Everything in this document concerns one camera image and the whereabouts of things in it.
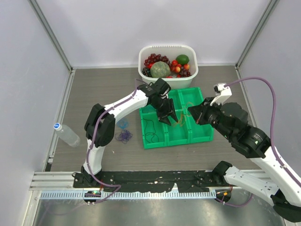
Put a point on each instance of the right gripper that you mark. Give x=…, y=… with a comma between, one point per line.
x=198, y=112

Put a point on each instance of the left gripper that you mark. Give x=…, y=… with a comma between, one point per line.
x=162, y=116

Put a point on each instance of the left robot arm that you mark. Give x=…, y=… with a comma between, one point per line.
x=100, y=126

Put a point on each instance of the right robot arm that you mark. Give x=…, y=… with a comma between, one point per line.
x=230, y=120

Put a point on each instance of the red cherries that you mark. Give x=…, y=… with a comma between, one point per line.
x=178, y=70

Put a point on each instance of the green melon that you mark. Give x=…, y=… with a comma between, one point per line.
x=160, y=70

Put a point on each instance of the dark grape bunch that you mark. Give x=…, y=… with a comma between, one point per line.
x=146, y=72

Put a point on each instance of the green lime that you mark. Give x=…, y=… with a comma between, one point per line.
x=182, y=59

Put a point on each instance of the red grape bunch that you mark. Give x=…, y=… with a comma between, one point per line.
x=153, y=58

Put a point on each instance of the white plastic basin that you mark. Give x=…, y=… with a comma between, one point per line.
x=171, y=52

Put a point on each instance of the clear plastic bottle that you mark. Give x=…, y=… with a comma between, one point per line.
x=66, y=134

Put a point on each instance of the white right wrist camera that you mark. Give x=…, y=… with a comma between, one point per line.
x=222, y=93

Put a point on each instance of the white cable duct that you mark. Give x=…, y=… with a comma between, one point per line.
x=82, y=194

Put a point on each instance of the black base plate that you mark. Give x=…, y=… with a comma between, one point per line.
x=187, y=181

